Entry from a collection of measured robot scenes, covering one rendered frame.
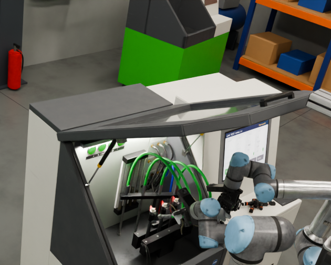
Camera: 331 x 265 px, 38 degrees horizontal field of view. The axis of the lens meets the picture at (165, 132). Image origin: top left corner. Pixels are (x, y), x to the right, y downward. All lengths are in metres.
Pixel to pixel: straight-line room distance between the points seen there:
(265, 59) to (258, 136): 4.94
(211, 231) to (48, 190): 0.89
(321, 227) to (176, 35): 3.89
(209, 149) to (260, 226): 1.07
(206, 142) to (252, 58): 5.42
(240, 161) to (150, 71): 4.14
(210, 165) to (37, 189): 0.90
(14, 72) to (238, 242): 4.63
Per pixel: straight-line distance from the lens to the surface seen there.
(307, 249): 2.25
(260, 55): 7.81
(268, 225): 1.58
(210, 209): 1.92
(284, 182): 1.99
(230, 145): 2.69
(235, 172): 2.06
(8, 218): 4.03
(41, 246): 2.68
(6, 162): 4.66
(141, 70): 6.14
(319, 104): 1.69
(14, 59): 5.80
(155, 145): 2.59
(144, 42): 6.03
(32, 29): 6.56
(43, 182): 2.45
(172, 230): 2.55
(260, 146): 2.93
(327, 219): 2.25
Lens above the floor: 2.58
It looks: 28 degrees down
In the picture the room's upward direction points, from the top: 12 degrees clockwise
